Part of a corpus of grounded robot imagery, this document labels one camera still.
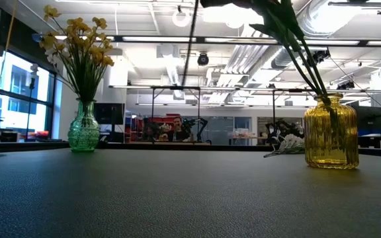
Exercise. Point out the black background robot arm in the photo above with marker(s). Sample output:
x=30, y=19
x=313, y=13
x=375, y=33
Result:
x=279, y=127
x=198, y=125

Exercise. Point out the green glass vase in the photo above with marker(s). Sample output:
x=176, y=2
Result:
x=84, y=132

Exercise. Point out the yellow ribbed glass vase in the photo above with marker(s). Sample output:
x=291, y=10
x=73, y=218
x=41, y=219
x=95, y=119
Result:
x=331, y=132

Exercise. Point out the person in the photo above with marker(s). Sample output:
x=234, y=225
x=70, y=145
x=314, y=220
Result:
x=177, y=129

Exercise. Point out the black table mat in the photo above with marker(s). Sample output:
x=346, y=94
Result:
x=190, y=198

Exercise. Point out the black computer monitor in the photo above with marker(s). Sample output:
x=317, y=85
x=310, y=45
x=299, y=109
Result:
x=109, y=114
x=370, y=117

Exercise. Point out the large window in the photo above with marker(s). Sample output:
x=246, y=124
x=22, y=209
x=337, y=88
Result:
x=18, y=96

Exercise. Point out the black background station frame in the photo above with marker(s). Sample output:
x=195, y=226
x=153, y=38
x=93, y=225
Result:
x=177, y=88

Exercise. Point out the black table frame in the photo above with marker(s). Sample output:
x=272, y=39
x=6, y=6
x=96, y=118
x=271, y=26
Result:
x=230, y=147

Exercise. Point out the black round ceiling camera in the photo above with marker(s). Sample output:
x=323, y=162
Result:
x=203, y=59

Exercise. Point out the black camera on rail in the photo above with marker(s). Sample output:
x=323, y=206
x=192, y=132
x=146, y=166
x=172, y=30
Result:
x=319, y=57

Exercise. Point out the silver ventilation duct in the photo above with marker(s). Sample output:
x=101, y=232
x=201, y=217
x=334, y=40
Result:
x=322, y=20

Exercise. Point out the black frame rail with lights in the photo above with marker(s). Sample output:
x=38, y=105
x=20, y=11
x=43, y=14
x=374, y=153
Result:
x=362, y=43

